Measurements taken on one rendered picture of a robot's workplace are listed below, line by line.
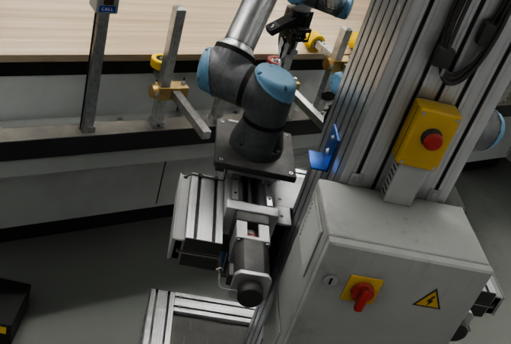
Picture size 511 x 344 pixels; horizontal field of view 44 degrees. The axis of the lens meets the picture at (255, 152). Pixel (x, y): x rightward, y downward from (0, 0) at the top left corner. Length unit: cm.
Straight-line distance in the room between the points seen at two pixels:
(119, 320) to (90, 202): 53
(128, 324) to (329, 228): 147
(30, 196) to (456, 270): 182
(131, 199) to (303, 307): 165
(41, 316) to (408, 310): 158
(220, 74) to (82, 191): 123
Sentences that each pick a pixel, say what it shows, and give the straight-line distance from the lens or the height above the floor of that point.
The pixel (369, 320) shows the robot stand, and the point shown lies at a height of 105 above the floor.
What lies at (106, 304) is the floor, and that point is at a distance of 263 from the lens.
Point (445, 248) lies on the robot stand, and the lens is 133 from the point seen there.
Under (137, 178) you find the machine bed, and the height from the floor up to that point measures 28.
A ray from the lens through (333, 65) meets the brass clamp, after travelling 262.
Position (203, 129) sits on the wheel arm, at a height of 86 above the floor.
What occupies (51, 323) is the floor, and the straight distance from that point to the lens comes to 255.
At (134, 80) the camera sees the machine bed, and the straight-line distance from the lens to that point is 249.
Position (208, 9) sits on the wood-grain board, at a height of 90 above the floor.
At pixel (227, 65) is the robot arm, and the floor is 125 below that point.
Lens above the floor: 196
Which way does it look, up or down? 32 degrees down
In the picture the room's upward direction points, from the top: 17 degrees clockwise
